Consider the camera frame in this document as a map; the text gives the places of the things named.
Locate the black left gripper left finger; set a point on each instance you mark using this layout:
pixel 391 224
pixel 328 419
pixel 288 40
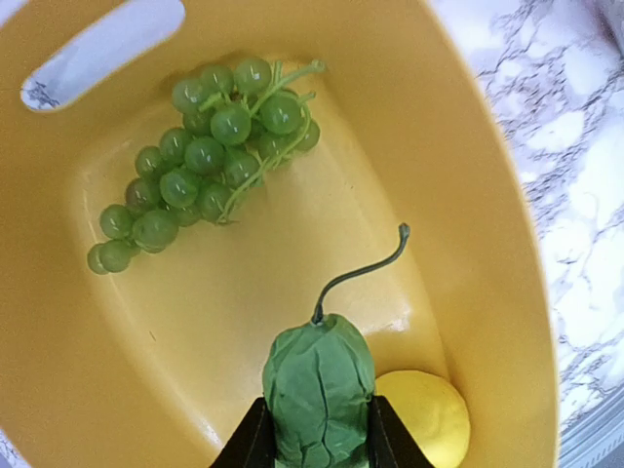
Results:
pixel 252 445

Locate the aluminium table front rail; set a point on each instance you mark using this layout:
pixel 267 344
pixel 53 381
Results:
pixel 593 438

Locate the yellow plastic basket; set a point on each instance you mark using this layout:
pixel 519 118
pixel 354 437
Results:
pixel 155 366

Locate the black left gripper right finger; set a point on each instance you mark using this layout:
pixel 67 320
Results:
pixel 390 444

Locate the green toy bitter gourd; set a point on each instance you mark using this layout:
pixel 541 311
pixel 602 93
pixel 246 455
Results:
pixel 318 382

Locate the yellow toy lemon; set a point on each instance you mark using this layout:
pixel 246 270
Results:
pixel 433 411

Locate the green toy grapes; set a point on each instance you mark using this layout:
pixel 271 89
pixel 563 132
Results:
pixel 238 124

